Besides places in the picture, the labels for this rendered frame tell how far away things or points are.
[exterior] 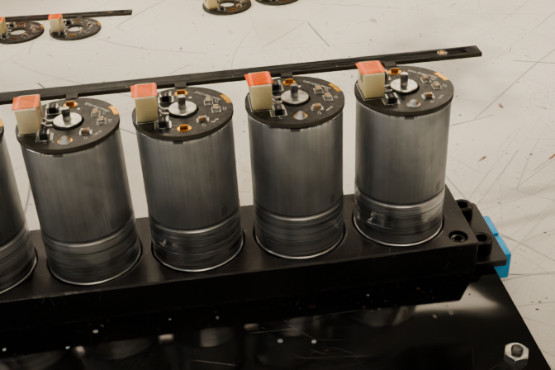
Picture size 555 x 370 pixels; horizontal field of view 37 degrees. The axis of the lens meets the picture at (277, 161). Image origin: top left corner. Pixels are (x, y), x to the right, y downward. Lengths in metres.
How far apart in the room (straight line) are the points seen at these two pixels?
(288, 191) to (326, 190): 0.01
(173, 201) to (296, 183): 0.03
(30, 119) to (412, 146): 0.09
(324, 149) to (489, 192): 0.10
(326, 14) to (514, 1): 0.10
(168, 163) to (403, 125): 0.06
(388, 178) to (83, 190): 0.08
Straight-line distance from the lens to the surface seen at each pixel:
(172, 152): 0.20
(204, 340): 0.21
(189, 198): 0.20
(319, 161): 0.20
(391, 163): 0.21
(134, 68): 0.38
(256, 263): 0.22
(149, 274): 0.22
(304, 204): 0.21
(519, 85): 0.35
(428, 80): 0.22
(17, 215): 0.22
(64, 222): 0.21
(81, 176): 0.20
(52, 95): 0.22
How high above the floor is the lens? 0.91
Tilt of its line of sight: 33 degrees down
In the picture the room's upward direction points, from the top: 3 degrees counter-clockwise
